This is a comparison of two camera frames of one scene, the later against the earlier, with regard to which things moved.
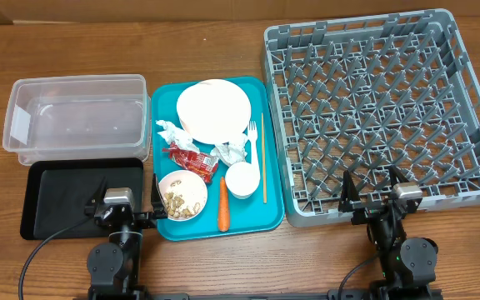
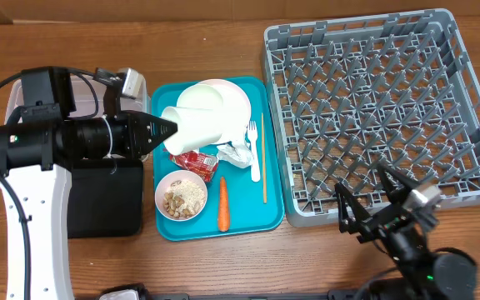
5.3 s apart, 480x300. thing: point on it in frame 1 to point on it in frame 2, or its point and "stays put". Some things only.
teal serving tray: (215, 157) stays put
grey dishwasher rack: (363, 94) stays put
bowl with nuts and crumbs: (184, 195) stays put
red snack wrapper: (202, 166) stays put
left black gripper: (152, 219) to (141, 142)
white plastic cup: (242, 179) to (194, 126)
